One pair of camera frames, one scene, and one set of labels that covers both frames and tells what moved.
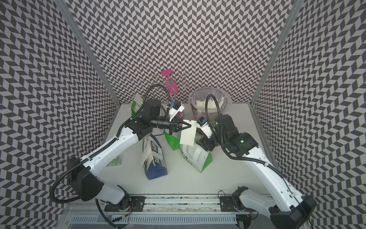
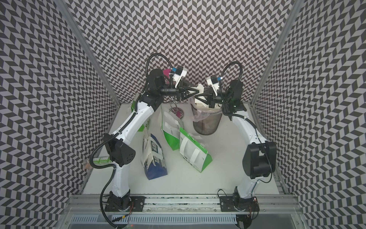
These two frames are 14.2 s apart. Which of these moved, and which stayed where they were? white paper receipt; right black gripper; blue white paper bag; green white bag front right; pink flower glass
Moved: right black gripper; white paper receipt
Stayed: green white bag front right; blue white paper bag; pink flower glass
